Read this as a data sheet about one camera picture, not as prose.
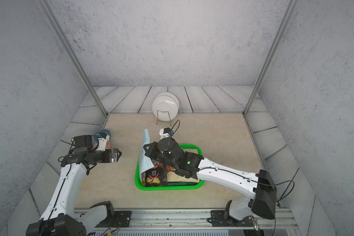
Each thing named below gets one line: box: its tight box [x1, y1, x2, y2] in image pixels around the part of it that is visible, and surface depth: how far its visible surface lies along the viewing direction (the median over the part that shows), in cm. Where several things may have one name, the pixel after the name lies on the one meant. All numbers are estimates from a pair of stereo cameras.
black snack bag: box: [141, 158, 169, 187], surface depth 79 cm
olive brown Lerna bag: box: [139, 128, 155, 187], surface depth 65 cm
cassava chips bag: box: [166, 170, 201, 186], surface depth 80 cm
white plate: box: [151, 91, 180, 122], surface depth 110 cm
